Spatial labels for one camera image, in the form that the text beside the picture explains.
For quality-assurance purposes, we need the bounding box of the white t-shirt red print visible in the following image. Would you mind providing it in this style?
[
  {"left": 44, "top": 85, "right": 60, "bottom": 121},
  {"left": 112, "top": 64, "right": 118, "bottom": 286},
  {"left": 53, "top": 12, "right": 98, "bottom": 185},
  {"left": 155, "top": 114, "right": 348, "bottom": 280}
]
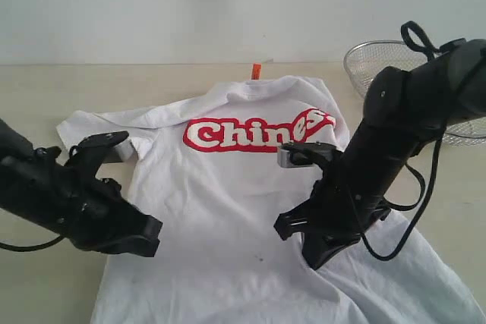
[{"left": 57, "top": 76, "right": 485, "bottom": 323}]

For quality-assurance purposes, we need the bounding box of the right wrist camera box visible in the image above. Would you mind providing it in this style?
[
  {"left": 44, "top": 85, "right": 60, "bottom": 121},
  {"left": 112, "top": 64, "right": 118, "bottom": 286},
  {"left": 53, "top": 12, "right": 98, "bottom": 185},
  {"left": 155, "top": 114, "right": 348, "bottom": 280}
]
[{"left": 277, "top": 142, "right": 342, "bottom": 171}]

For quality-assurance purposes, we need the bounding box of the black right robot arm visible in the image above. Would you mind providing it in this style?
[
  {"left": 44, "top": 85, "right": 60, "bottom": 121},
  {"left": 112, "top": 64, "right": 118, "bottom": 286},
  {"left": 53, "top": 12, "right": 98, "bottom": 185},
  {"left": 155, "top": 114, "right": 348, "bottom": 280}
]
[{"left": 274, "top": 39, "right": 485, "bottom": 269}]

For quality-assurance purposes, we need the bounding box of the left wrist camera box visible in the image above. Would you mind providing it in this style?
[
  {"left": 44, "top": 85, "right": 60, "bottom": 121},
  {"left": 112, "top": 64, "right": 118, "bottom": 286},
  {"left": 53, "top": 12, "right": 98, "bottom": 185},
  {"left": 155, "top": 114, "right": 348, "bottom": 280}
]
[{"left": 66, "top": 131, "right": 134, "bottom": 168}]

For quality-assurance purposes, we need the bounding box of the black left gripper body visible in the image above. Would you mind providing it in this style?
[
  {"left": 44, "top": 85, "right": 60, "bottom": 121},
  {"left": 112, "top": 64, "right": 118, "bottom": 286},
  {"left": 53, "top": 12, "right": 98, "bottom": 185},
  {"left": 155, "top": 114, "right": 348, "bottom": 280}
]
[{"left": 1, "top": 146, "right": 163, "bottom": 257}]

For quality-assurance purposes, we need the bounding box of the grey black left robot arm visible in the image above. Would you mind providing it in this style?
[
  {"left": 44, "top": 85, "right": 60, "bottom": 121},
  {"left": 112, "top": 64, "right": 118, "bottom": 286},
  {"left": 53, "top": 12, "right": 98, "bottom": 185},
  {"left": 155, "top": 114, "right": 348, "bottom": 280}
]
[{"left": 1, "top": 122, "right": 163, "bottom": 257}]

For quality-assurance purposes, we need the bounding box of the metal wire mesh basket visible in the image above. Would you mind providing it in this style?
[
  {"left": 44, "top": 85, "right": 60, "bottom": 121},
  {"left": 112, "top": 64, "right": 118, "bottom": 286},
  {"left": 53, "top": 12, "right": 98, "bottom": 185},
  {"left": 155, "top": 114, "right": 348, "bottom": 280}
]
[{"left": 343, "top": 40, "right": 485, "bottom": 146}]

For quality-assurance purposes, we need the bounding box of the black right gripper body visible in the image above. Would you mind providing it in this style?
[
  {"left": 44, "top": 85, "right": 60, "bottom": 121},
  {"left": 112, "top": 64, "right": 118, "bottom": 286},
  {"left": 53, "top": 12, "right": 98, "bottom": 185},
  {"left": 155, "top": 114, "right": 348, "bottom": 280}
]
[{"left": 274, "top": 149, "right": 406, "bottom": 240}]

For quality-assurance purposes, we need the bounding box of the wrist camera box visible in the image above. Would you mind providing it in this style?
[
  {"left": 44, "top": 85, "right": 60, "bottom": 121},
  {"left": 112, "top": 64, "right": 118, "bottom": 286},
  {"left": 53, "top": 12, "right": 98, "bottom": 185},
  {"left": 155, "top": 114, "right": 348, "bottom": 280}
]
[
  {"left": 277, "top": 142, "right": 342, "bottom": 171},
  {"left": 66, "top": 131, "right": 134, "bottom": 168}
]

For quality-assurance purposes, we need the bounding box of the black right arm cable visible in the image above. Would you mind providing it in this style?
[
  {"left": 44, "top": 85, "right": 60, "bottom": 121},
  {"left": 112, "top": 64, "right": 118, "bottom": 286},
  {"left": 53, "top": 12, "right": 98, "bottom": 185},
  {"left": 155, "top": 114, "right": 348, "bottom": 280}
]
[{"left": 360, "top": 20, "right": 468, "bottom": 263}]

